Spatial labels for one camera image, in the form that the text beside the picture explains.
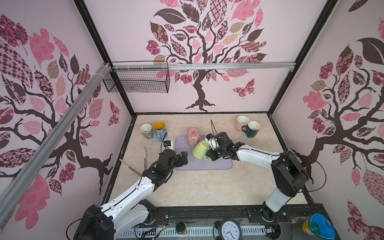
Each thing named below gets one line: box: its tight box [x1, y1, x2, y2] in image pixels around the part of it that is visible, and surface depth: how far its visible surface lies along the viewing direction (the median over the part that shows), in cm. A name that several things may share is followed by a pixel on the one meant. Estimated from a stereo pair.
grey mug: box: [140, 123, 154, 140], surface depth 102 cm
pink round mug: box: [187, 128, 203, 148], surface depth 96 cm
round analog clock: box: [219, 219, 242, 240], surface depth 69 cm
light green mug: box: [192, 140, 210, 161], surface depth 89 cm
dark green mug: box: [241, 120, 261, 138], surface depth 103 cm
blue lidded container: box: [302, 213, 336, 240], surface depth 64 cm
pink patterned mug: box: [235, 115, 250, 133], surface depth 106 cm
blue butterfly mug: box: [153, 121, 167, 142], surface depth 102 cm
